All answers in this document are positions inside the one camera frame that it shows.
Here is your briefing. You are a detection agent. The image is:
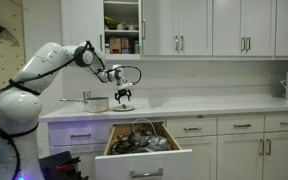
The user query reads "open wooden drawer white front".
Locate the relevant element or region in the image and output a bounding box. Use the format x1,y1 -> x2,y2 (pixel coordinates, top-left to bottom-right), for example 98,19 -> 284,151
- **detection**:
94,121 -> 194,180

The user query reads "green package in cabinet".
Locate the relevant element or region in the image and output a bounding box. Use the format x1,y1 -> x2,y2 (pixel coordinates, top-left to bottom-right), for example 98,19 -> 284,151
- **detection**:
104,16 -> 119,31

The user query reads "beige pegboard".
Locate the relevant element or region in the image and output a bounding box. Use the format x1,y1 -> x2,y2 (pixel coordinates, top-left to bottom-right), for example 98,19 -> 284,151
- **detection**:
0,0 -> 26,140

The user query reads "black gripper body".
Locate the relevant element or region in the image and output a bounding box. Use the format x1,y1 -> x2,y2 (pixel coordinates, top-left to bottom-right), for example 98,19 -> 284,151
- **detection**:
114,87 -> 132,98

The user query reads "white closed drawer front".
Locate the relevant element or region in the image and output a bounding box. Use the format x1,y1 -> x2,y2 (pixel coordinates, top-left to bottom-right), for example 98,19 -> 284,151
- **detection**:
217,115 -> 265,136
47,121 -> 112,148
264,113 -> 288,133
166,117 -> 217,138

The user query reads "cream round plate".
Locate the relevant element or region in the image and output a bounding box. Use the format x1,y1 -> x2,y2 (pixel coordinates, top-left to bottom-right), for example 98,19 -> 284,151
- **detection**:
112,103 -> 136,113

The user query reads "black cable tangle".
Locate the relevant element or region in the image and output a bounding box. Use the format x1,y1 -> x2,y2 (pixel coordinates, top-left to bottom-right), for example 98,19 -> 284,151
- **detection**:
110,130 -> 172,155

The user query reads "open white upper cabinet door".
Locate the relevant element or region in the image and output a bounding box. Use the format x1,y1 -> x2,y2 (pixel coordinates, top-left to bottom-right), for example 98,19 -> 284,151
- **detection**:
137,0 -> 147,58

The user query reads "black equipment case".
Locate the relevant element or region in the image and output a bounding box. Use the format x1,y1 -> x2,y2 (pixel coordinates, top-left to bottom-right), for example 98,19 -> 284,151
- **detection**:
38,150 -> 89,180

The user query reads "cream saucepan with steel handle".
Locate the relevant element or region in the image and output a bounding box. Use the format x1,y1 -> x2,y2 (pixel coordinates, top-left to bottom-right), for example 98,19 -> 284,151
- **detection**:
59,90 -> 111,114

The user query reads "red patterned food box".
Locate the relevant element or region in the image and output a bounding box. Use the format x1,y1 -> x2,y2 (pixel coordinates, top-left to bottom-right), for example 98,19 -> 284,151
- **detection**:
121,37 -> 130,55

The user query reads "brown cardboard food box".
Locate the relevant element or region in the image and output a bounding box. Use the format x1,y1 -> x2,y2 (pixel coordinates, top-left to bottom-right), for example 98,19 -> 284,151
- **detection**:
109,37 -> 123,55

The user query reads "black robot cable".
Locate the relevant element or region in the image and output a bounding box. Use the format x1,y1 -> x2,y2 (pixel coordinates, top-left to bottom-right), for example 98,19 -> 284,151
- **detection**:
0,40 -> 143,180

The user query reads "white cable loop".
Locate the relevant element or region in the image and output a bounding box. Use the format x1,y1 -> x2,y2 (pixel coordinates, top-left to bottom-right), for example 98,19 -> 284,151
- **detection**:
131,117 -> 158,136

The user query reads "green lidded jar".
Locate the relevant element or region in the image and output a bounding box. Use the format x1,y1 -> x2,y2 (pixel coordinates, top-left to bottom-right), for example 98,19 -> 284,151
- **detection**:
133,40 -> 141,55

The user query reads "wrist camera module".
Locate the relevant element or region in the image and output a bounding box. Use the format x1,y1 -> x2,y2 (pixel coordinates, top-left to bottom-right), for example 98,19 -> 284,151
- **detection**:
116,81 -> 134,92

